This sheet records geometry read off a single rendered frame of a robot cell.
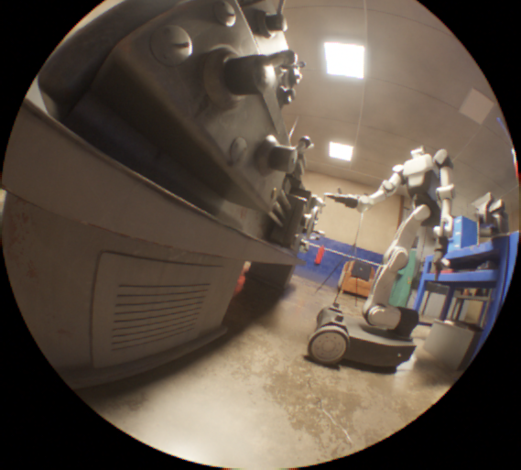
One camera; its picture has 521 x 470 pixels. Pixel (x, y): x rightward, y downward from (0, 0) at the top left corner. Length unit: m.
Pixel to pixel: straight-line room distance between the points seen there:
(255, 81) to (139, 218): 0.21
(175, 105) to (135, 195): 0.11
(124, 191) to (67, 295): 0.22
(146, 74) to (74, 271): 0.28
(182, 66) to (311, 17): 2.88
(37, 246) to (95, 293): 0.13
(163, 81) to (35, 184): 0.16
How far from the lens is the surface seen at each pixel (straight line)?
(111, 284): 0.35
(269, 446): 0.54
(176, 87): 0.22
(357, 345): 0.99
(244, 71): 0.24
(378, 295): 1.12
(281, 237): 1.01
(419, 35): 3.15
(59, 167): 0.17
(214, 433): 0.51
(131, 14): 0.40
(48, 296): 0.34
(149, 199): 0.20
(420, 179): 1.34
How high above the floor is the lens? 0.45
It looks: 11 degrees up
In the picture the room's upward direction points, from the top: 22 degrees clockwise
